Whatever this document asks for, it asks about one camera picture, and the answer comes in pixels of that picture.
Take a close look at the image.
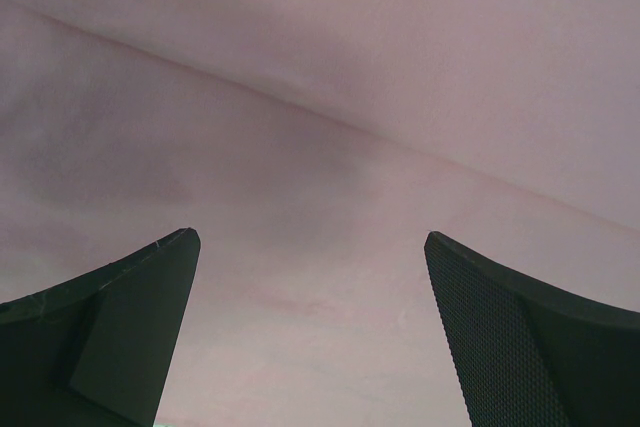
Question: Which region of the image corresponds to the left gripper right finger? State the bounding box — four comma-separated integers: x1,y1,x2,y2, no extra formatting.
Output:
424,231,639,426

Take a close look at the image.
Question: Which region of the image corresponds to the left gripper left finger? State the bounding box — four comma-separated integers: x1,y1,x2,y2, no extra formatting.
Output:
1,228,201,427

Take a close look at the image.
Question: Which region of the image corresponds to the pink t shirt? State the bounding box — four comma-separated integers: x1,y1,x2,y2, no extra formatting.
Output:
1,0,639,426

